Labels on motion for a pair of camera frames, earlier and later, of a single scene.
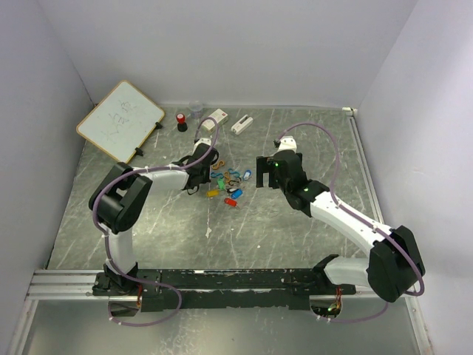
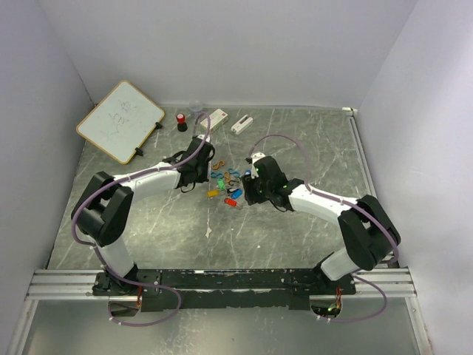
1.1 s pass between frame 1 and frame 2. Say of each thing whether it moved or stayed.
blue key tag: stayed
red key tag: stayed
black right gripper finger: moved
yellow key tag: stayed
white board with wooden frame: stayed
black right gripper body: moved
